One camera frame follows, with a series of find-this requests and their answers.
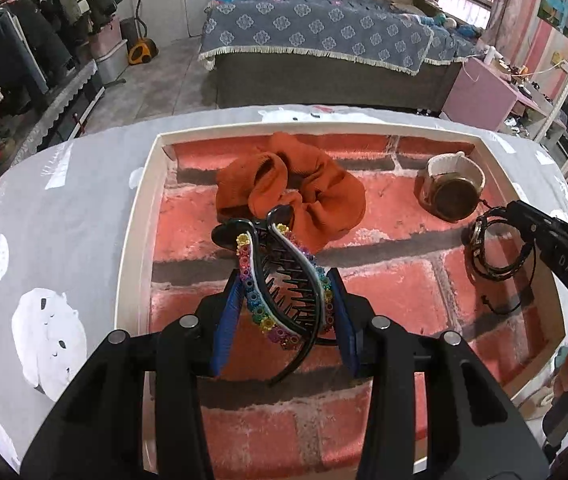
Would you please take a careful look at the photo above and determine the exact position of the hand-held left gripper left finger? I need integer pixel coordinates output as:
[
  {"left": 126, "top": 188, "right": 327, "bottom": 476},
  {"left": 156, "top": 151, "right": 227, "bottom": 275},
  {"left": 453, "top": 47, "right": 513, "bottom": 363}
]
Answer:
[{"left": 19, "top": 274, "right": 247, "bottom": 480}]

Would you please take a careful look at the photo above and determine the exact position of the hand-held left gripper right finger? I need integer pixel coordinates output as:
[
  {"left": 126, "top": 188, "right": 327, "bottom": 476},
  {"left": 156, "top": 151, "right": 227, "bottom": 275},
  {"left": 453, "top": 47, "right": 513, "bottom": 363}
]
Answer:
[{"left": 329, "top": 267, "right": 550, "bottom": 480}]

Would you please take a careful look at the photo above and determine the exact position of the black flowered hair claw clip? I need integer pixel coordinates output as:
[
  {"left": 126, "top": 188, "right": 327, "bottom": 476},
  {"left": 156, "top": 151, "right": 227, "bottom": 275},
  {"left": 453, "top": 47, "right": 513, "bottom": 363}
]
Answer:
[{"left": 211, "top": 205, "right": 337, "bottom": 388}]

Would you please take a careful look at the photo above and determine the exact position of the white tray with brick lining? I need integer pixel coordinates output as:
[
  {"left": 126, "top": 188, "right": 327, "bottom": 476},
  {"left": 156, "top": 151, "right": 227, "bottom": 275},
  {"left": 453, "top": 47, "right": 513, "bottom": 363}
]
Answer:
[{"left": 114, "top": 129, "right": 568, "bottom": 480}]

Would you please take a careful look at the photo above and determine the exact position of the black cord bracelet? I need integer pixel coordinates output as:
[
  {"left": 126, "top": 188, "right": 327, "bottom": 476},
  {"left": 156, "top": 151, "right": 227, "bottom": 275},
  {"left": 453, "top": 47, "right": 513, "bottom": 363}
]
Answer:
[{"left": 466, "top": 205, "right": 537, "bottom": 313}]

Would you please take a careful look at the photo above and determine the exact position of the orange fabric scrunchie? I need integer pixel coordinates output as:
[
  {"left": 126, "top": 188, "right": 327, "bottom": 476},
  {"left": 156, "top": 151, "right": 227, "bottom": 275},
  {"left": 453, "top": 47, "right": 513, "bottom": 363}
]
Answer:
[{"left": 215, "top": 131, "right": 367, "bottom": 253}]

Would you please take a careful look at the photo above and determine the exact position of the pink nightstand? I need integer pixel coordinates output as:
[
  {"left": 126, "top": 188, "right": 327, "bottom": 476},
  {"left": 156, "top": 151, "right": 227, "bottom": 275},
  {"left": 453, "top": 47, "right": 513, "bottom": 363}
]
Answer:
[{"left": 441, "top": 56, "right": 550, "bottom": 127}]

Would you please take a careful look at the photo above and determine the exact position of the grey bear print blanket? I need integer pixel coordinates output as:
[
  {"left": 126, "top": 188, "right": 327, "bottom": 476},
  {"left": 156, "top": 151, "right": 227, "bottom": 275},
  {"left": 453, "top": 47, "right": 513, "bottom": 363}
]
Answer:
[{"left": 0, "top": 102, "right": 568, "bottom": 480}]

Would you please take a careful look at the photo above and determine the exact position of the grey bed base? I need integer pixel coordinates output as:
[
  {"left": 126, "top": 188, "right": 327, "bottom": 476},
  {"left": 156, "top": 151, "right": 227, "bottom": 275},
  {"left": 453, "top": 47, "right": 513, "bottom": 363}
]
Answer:
[{"left": 214, "top": 52, "right": 464, "bottom": 112}]

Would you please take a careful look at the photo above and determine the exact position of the lace trimmed shelf cloth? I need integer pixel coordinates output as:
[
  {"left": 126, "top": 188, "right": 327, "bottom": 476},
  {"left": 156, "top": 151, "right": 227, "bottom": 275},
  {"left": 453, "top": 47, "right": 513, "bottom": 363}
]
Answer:
[{"left": 23, "top": 59, "right": 106, "bottom": 157}]

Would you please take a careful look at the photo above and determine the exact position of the grey storage box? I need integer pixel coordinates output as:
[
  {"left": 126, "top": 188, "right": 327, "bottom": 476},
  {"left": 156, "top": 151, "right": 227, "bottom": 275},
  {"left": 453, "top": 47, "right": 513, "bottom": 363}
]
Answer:
[{"left": 96, "top": 40, "right": 131, "bottom": 86}]

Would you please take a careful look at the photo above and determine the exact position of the bed with grey patterned cover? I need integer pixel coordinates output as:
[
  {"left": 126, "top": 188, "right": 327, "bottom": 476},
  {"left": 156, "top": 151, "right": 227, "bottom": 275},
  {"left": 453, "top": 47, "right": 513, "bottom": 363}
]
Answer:
[{"left": 199, "top": 0, "right": 479, "bottom": 77}]

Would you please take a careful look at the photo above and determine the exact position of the pink storage box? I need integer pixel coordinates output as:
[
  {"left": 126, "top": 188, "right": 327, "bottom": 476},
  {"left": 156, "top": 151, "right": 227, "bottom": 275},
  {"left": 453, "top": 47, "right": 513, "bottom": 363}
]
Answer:
[{"left": 89, "top": 19, "right": 123, "bottom": 60}]

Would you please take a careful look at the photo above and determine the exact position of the row of hanging clothes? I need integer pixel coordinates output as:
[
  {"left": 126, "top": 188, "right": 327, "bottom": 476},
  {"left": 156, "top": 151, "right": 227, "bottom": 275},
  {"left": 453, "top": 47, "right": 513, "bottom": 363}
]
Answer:
[{"left": 0, "top": 0, "right": 125, "bottom": 201}]

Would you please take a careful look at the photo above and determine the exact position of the white strap wristwatch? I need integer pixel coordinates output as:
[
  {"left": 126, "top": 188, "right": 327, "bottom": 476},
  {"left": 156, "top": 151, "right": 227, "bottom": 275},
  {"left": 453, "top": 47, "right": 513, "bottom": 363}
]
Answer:
[{"left": 416, "top": 151, "right": 487, "bottom": 223}]

